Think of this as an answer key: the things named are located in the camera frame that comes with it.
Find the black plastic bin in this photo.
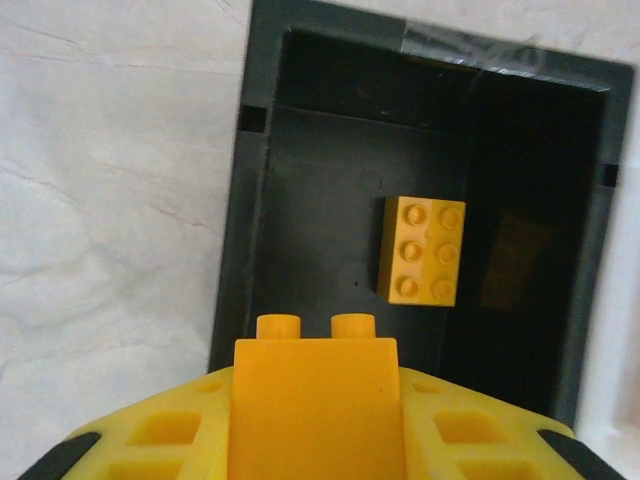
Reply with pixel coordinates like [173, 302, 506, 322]
[207, 0, 636, 434]

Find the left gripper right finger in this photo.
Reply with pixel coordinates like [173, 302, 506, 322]
[397, 367, 626, 480]

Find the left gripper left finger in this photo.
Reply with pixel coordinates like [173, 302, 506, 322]
[17, 365, 236, 480]

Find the yellow six-stud lego brick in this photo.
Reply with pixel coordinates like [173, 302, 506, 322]
[374, 195, 467, 308]

